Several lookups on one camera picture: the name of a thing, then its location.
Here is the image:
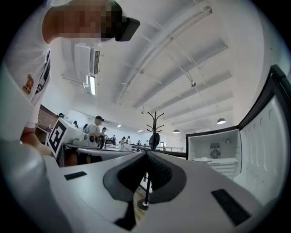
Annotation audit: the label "rectangular ceiling light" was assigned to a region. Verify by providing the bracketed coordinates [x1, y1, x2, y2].
[89, 75, 96, 96]

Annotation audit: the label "person's head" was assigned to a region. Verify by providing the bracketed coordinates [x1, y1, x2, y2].
[42, 0, 123, 45]

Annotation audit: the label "white ceiling air conditioner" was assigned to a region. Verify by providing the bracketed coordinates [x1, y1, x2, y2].
[74, 43, 102, 76]

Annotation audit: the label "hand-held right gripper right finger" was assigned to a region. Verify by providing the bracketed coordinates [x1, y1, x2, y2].
[136, 152, 262, 233]

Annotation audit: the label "person's left forearm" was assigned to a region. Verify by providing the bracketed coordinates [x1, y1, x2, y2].
[20, 126, 54, 157]

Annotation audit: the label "black head-worn camera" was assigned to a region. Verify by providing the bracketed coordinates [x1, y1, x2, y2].
[115, 0, 141, 42]

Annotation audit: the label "black coat rack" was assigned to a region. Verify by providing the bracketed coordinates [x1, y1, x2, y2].
[137, 111, 165, 210]

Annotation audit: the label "white curved table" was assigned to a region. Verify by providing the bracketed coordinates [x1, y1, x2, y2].
[63, 142, 146, 161]

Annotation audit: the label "black hanging bag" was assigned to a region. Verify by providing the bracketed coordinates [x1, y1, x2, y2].
[149, 132, 161, 151]

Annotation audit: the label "black metal railing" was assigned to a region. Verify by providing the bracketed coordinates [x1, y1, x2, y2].
[160, 147, 185, 153]

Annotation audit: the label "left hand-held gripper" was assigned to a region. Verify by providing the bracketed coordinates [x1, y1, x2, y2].
[45, 117, 99, 160]

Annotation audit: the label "person's white shirt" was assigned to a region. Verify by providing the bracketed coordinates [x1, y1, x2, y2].
[4, 29, 52, 129]

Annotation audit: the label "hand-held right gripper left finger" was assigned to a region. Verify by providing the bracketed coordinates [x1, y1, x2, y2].
[45, 152, 146, 233]

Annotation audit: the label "white refrigerator with black frame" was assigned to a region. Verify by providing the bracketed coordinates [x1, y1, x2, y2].
[186, 65, 291, 207]

